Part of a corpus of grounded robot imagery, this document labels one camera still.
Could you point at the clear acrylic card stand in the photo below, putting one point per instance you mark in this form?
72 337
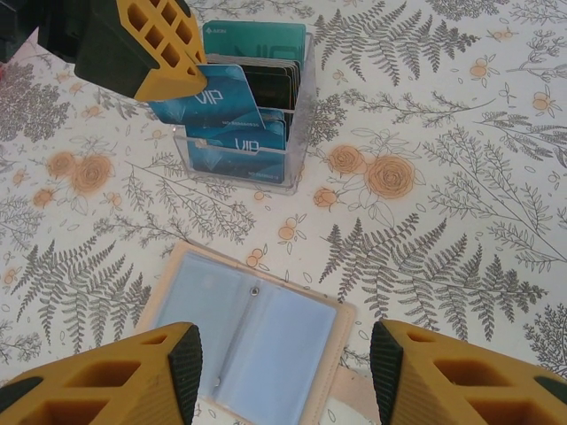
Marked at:
301 133

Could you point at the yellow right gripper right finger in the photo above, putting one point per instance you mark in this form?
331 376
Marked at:
478 389

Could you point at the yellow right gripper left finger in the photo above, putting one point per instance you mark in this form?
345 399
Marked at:
88 385

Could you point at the beige card holder wallet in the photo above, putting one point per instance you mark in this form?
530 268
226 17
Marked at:
212 288

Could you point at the green card stack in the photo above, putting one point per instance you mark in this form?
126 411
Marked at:
266 40

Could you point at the blue card stack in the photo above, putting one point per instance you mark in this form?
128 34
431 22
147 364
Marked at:
235 155

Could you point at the blue VIP card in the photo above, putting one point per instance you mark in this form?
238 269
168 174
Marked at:
212 97

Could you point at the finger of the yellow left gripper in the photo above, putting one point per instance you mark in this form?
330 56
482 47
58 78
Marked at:
173 31
119 57

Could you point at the black card stack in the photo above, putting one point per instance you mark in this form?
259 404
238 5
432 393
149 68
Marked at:
274 84

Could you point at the floral fern print tablecloth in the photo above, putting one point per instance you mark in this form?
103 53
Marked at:
443 221

